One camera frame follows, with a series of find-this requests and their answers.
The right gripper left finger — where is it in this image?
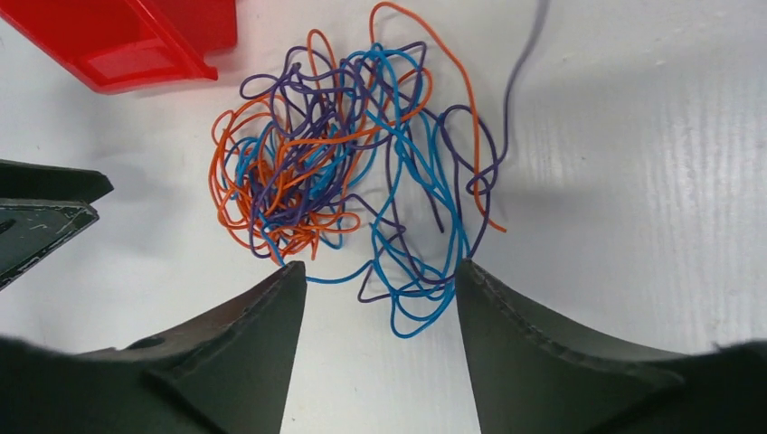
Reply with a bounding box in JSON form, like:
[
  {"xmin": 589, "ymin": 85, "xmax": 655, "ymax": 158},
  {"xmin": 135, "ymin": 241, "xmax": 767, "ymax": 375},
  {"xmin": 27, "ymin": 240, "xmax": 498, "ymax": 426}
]
[{"xmin": 1, "ymin": 261, "xmax": 308, "ymax": 433}]

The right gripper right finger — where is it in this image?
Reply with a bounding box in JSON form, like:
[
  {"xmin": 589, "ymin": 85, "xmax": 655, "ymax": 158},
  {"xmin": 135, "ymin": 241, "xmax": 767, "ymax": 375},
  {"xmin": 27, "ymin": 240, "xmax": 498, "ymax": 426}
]
[{"xmin": 455, "ymin": 260, "xmax": 766, "ymax": 433}]

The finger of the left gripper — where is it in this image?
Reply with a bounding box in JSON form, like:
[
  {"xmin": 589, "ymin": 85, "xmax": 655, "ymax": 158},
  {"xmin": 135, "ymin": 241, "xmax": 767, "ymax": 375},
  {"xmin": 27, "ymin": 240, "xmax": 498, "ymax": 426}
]
[{"xmin": 1, "ymin": 160, "xmax": 113, "ymax": 288}]

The red plastic bin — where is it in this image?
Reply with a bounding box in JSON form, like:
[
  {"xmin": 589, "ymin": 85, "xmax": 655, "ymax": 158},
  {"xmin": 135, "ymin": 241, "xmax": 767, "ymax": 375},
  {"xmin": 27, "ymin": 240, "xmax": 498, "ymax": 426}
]
[{"xmin": 1, "ymin": 0, "xmax": 237, "ymax": 94}]

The orange wire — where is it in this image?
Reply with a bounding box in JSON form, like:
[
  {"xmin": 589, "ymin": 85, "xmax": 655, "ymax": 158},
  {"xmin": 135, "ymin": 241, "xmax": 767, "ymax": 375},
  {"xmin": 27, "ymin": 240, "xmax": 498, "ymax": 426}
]
[{"xmin": 208, "ymin": 1, "xmax": 508, "ymax": 267}]

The blue wire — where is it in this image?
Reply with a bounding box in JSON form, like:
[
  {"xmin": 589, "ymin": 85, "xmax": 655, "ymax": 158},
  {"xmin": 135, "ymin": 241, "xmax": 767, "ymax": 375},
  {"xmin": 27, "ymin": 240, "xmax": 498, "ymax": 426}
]
[{"xmin": 222, "ymin": 42, "xmax": 471, "ymax": 340}]

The purple wire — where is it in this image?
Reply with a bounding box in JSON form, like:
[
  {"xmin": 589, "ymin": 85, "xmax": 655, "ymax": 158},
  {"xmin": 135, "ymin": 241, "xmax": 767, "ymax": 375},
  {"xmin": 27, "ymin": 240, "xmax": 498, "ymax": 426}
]
[{"xmin": 239, "ymin": 0, "xmax": 551, "ymax": 304}]

